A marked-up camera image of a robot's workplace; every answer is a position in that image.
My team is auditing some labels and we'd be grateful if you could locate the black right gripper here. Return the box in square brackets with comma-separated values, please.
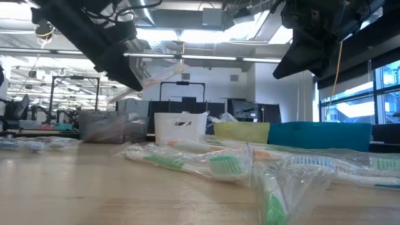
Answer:
[272, 0, 356, 80]

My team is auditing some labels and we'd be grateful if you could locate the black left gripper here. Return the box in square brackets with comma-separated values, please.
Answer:
[31, 0, 144, 92]

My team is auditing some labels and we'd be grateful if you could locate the orange white toothbrush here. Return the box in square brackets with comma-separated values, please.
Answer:
[165, 139, 282, 160]
[107, 61, 190, 104]

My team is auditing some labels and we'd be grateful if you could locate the blue white toothbrush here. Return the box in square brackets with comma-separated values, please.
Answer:
[218, 112, 238, 123]
[290, 154, 400, 191]
[18, 136, 84, 150]
[0, 137, 48, 153]

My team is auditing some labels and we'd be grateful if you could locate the grey room divider panel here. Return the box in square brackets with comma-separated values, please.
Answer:
[117, 98, 150, 119]

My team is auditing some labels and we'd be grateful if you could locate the window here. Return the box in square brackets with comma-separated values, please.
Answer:
[318, 59, 400, 126]

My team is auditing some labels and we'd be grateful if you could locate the grey translucent plastic bin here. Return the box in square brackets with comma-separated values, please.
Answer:
[77, 109, 149, 144]

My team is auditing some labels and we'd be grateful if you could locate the blue plastic bin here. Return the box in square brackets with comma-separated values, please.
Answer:
[267, 121, 373, 153]

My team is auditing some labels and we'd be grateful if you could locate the white plastic bin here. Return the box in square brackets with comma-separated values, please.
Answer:
[154, 111, 209, 146]

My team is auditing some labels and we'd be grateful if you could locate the black monitor screen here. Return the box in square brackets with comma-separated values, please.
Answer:
[231, 99, 259, 122]

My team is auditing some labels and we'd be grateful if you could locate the long linear ceiling light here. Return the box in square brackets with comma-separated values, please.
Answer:
[0, 47, 283, 65]

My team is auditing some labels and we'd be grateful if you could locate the yellow plastic bin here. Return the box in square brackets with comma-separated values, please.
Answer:
[214, 121, 271, 144]

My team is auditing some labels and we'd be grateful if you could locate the black office chair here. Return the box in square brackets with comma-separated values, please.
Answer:
[0, 93, 31, 131]

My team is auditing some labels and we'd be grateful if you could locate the yellow hanging cord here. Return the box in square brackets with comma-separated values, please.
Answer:
[324, 40, 344, 123]

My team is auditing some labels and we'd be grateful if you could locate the black metal gantry frame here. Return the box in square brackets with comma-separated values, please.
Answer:
[159, 80, 206, 103]
[47, 76, 101, 126]

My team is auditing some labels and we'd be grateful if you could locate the silver ventilation duct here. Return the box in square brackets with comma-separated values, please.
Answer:
[137, 0, 156, 28]

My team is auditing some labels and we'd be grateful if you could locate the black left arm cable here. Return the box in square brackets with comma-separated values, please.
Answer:
[81, 0, 163, 26]

